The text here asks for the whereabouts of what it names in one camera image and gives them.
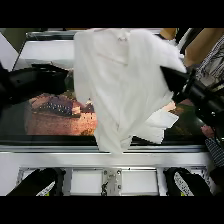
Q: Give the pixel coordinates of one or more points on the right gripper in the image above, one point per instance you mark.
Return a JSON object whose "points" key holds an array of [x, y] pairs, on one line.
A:
{"points": [[175, 80]]}

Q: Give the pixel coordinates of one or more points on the white long-sleeved shirt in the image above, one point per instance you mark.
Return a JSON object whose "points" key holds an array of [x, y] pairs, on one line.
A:
{"points": [[123, 86]]}

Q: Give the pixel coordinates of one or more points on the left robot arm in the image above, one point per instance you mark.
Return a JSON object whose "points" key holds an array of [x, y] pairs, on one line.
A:
{"points": [[30, 83]]}

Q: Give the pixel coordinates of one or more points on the person's forearm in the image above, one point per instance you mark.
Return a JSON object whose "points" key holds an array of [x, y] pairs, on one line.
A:
{"points": [[216, 151]]}

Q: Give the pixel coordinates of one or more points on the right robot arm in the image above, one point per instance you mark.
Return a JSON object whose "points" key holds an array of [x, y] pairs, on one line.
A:
{"points": [[208, 103]]}

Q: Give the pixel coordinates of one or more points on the person's hand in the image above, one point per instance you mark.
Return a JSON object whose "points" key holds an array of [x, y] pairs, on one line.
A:
{"points": [[208, 131]]}

